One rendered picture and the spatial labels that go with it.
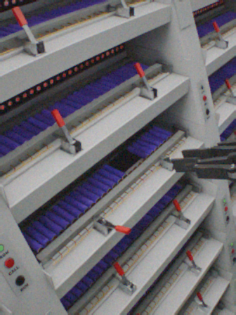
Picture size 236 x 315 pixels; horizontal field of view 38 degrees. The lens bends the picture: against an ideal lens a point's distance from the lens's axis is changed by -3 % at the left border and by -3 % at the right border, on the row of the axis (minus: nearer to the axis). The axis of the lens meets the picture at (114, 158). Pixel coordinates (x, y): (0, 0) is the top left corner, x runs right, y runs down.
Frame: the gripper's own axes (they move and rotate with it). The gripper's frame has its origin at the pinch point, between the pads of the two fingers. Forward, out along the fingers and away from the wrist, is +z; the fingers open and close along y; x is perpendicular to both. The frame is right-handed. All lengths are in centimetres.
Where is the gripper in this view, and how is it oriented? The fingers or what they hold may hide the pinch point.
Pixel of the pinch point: (192, 159)
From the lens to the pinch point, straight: 72.7
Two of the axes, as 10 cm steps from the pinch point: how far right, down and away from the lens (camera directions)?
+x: 4.1, 8.7, 2.8
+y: -6.6, 4.9, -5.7
